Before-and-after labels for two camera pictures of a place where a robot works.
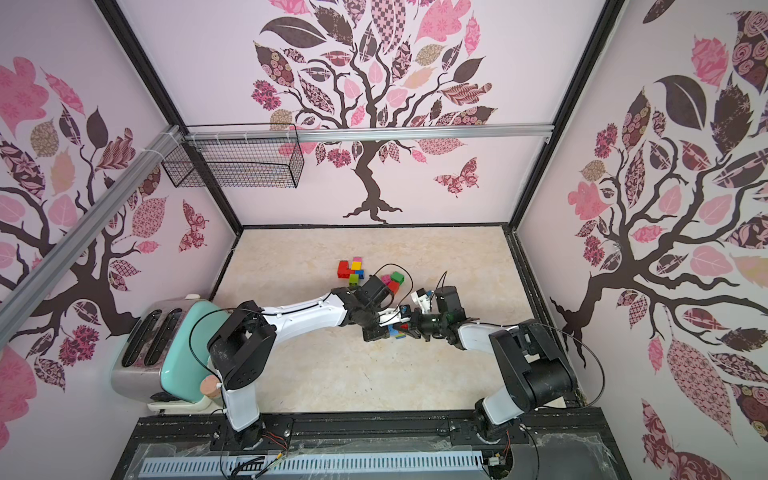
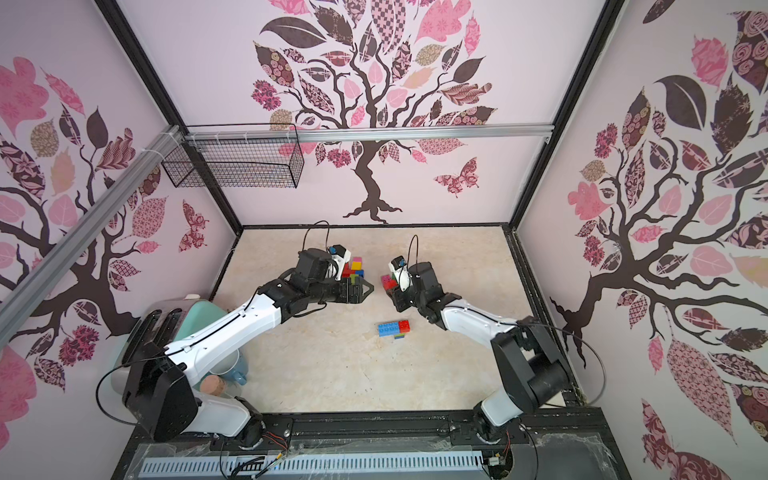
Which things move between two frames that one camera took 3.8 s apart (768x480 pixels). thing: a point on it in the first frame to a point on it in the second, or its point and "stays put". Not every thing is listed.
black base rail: [549, 446] stays put
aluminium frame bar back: [286, 135] stays put
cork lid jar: [208, 386] stays put
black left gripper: [381, 333] to [357, 296]
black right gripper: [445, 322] to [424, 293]
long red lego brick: [343, 270] stays put
